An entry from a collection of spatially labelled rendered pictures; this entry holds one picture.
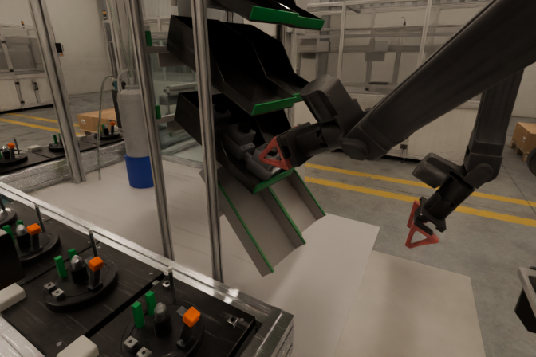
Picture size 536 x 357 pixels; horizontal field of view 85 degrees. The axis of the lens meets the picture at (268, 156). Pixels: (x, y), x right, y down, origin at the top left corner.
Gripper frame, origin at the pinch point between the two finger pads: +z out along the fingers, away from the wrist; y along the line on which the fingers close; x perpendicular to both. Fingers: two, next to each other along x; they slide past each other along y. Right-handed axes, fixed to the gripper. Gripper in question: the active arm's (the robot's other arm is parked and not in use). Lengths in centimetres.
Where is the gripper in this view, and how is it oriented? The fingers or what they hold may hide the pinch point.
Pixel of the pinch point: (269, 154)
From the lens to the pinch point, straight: 62.5
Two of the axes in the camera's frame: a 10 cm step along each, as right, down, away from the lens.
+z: -7.4, 2.4, 6.2
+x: 3.9, 9.1, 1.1
